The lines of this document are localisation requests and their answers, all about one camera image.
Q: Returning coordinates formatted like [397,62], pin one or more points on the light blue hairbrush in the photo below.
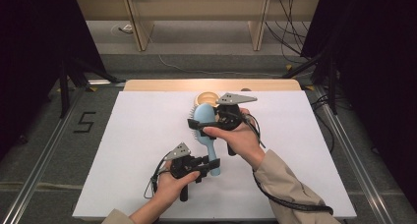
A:
[205,114]

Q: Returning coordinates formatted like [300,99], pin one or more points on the person's left hand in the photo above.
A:
[170,188]

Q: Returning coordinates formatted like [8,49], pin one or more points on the black curtain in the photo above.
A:
[32,53]
[377,70]

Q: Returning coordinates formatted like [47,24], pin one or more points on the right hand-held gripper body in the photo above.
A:
[229,117]

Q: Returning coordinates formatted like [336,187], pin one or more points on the beige wooden desk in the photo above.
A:
[196,8]

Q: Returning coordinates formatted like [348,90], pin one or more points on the yellow floor tape piece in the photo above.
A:
[91,89]
[288,67]
[309,87]

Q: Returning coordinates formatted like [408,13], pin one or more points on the person's right hand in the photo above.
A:
[241,140]

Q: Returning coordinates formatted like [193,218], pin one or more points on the cream ribbed cup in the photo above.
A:
[206,98]

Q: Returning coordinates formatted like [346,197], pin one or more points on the black tripod stand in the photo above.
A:
[332,86]
[64,86]

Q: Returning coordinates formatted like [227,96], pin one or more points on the white board table cover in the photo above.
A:
[137,125]

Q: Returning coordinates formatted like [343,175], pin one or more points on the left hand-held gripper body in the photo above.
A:
[180,161]

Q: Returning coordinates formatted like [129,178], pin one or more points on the aluminium floor rail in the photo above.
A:
[39,171]
[360,171]

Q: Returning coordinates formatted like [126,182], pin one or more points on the round floor socket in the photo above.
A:
[124,28]

